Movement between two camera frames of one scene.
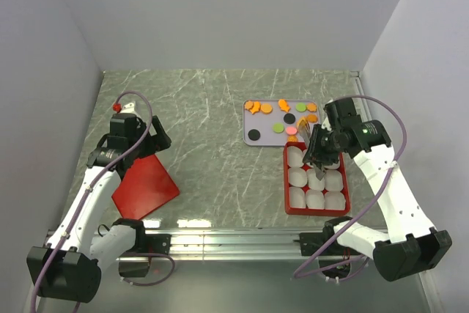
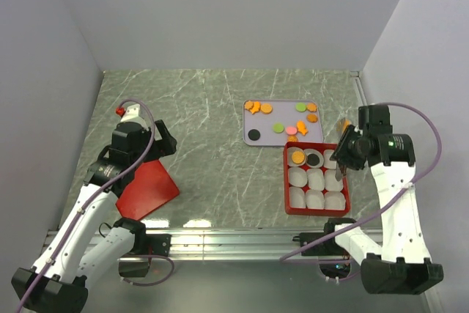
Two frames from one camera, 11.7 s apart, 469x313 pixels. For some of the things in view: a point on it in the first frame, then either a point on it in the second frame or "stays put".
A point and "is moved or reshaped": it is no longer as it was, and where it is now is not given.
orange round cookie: (266, 108) stays put
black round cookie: (289, 118) is moved or reshaped
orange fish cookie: (256, 107) stays put
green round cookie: (278, 127) stays put
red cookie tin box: (306, 195) stays put
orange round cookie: (312, 118) to (297, 157)
